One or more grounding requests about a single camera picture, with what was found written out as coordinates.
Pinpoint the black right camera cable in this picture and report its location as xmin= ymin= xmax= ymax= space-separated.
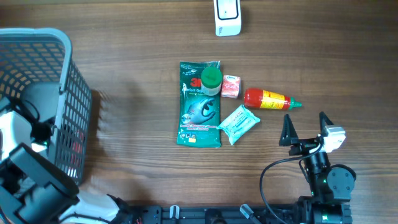
xmin=259 ymin=142 xmax=325 ymax=224

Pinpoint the green lid plastic jar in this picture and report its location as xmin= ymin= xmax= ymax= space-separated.
xmin=201 ymin=67 xmax=223 ymax=96

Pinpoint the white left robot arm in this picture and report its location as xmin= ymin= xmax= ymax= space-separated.
xmin=1 ymin=97 xmax=135 ymax=223

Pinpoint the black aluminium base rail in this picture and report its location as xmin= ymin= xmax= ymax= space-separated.
xmin=124 ymin=204 xmax=353 ymax=224

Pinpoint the grey plastic mesh basket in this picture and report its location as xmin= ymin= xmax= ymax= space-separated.
xmin=1 ymin=28 xmax=92 ymax=184

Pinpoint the red sauce bottle green cap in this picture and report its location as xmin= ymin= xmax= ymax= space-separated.
xmin=243 ymin=88 xmax=302 ymax=110

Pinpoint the teal wet wipes pack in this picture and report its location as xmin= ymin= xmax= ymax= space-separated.
xmin=216 ymin=105 xmax=261 ymax=145

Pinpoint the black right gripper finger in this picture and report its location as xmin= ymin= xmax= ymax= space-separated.
xmin=279 ymin=114 xmax=299 ymax=146
xmin=319 ymin=111 xmax=334 ymax=136

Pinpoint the green 3M gloves packet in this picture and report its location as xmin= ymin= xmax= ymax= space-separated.
xmin=177 ymin=61 xmax=221 ymax=147

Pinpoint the white barcode scanner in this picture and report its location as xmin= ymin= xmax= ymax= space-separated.
xmin=213 ymin=0 xmax=242 ymax=37

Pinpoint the orange tissue pack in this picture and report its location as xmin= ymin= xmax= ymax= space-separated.
xmin=221 ymin=75 xmax=241 ymax=99

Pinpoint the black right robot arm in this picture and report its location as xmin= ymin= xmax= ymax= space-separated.
xmin=279 ymin=112 xmax=356 ymax=224

